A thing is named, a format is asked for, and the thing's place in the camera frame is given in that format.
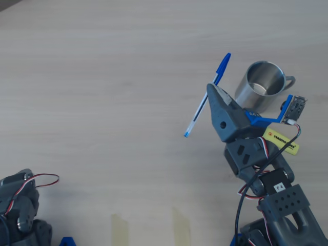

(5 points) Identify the blue cap ballpoint pen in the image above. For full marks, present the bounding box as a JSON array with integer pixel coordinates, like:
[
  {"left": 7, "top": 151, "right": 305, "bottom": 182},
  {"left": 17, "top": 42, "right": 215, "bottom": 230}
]
[{"left": 183, "top": 52, "right": 232, "bottom": 138}]

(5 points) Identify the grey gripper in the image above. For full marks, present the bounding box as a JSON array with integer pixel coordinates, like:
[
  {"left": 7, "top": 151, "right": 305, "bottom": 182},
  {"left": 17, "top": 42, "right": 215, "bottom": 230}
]
[{"left": 206, "top": 83, "right": 265, "bottom": 143}]

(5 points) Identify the red white black looped wire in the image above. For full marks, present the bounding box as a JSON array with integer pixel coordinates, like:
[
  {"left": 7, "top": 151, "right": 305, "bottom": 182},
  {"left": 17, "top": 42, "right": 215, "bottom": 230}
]
[{"left": 5, "top": 174, "right": 60, "bottom": 216}]

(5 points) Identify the camera board on blue mount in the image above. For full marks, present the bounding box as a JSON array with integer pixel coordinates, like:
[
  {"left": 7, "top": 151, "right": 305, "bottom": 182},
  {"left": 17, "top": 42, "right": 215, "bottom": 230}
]
[{"left": 244, "top": 94, "right": 308, "bottom": 127}]

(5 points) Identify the yellow highlighter with black cap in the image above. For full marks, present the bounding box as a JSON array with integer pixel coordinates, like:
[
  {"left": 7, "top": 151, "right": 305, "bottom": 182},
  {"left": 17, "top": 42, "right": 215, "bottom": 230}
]
[{"left": 262, "top": 126, "right": 300, "bottom": 156}]

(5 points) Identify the silver steel mug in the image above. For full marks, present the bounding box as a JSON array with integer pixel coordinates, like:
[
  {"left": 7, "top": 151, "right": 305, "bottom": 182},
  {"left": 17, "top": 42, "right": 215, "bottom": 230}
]
[{"left": 234, "top": 60, "right": 296, "bottom": 115}]

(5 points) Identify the short beige tape strip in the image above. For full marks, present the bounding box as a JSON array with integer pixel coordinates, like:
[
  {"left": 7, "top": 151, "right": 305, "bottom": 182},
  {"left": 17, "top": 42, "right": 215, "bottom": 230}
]
[{"left": 111, "top": 214, "right": 130, "bottom": 246}]

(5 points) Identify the red white black servo wire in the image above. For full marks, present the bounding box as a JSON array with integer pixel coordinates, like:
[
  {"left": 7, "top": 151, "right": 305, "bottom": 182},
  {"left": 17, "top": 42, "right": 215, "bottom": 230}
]
[{"left": 237, "top": 137, "right": 271, "bottom": 203}]

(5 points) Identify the blue plastic base clamp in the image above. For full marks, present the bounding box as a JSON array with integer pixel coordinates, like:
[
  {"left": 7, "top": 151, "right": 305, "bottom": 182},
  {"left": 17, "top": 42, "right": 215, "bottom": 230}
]
[
  {"left": 229, "top": 233, "right": 244, "bottom": 246},
  {"left": 59, "top": 237, "right": 77, "bottom": 246}
]

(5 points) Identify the long beige tape strip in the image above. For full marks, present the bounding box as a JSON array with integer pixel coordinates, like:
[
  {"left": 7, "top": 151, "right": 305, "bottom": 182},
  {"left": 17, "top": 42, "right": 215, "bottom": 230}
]
[{"left": 171, "top": 206, "right": 192, "bottom": 246}]

